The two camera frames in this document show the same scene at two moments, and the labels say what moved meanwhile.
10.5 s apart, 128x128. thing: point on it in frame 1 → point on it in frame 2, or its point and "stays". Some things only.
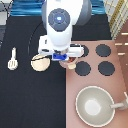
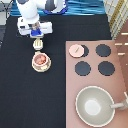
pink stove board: x=98 y=67 stays
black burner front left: x=83 y=68 stays
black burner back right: x=103 y=50 stays
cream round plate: x=40 y=62 stays
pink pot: x=70 y=63 → x=40 y=61
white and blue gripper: x=72 y=51 → x=36 y=29
